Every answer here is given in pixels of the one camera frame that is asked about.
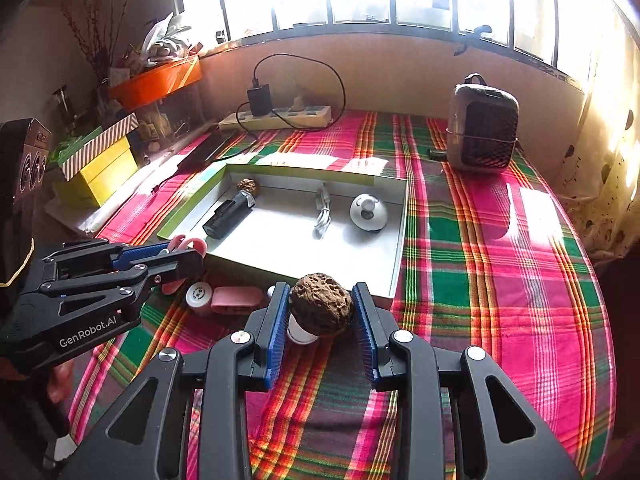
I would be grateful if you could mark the cream patterned curtain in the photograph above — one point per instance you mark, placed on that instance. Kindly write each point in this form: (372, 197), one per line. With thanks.
(600, 160)

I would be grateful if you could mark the flat yellow-green box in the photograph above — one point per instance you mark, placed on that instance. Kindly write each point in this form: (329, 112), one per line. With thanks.
(67, 192)

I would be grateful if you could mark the yellow box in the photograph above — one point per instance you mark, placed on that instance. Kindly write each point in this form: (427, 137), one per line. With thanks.
(107, 172)

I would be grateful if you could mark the large brown walnut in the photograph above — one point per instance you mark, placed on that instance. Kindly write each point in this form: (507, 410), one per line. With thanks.
(322, 300)

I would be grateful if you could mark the black tablet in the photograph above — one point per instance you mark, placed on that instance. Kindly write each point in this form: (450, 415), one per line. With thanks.
(205, 150)

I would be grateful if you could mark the pink clip with mint insert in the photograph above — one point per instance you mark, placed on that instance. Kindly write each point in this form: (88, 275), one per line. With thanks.
(192, 246)

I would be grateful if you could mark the clear plastic container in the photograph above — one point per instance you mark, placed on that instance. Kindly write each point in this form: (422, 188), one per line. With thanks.
(170, 110)

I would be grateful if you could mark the white round perforated cap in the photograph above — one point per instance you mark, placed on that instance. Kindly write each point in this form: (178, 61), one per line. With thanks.
(200, 297)

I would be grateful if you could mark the dried branches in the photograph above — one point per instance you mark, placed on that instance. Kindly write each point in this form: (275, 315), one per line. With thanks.
(102, 67)

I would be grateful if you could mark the small brown walnut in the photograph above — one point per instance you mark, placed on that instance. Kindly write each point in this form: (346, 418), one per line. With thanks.
(247, 184)

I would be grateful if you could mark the black charger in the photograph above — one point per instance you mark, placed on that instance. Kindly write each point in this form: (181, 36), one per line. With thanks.
(259, 102)

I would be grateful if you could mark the small black object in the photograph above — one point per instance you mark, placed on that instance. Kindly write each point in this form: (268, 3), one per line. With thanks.
(438, 154)

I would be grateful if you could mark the striped box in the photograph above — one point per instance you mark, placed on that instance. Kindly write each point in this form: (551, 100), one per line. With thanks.
(100, 142)

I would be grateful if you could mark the white plastic bag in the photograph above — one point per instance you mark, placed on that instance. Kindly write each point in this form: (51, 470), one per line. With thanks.
(160, 42)

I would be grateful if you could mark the cream power strip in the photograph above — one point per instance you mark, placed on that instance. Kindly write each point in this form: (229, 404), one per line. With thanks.
(310, 116)

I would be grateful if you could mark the plaid blanket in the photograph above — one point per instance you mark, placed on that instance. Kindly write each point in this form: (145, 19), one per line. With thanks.
(475, 285)

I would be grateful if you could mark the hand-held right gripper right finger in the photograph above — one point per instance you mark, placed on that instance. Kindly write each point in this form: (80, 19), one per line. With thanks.
(365, 330)

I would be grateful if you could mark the long pink plastic case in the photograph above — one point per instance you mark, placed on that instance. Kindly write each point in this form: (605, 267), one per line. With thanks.
(235, 300)

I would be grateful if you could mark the dark glass jar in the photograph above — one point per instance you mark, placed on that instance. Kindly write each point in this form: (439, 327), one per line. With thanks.
(64, 102)

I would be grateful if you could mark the green and white cardboard box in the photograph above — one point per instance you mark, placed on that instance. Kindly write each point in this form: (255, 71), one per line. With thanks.
(280, 230)

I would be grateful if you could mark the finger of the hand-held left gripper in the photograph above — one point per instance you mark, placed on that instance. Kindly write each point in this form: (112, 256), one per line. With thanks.
(180, 266)
(140, 255)

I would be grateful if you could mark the green and white suction holder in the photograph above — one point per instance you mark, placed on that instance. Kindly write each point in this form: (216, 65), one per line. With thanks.
(300, 332)

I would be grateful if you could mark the grey space heater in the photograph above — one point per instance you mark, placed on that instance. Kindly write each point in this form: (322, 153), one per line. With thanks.
(480, 130)

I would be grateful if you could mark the orange tray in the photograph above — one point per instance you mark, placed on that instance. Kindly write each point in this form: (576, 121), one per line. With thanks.
(155, 85)

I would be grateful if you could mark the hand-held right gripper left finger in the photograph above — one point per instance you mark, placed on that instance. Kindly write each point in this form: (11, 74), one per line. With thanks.
(277, 330)

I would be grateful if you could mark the person's left hand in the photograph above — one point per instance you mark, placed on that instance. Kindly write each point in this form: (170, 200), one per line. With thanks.
(60, 382)

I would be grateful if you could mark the brown printed box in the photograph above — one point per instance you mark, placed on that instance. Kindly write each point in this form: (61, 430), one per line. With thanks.
(30, 160)

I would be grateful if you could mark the white plug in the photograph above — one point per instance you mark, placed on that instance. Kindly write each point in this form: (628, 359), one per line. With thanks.
(298, 102)

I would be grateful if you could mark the black rectangular device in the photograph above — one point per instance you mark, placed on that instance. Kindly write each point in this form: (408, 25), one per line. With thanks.
(227, 215)

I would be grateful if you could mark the white dome device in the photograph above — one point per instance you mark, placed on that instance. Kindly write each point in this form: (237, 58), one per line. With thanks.
(369, 215)

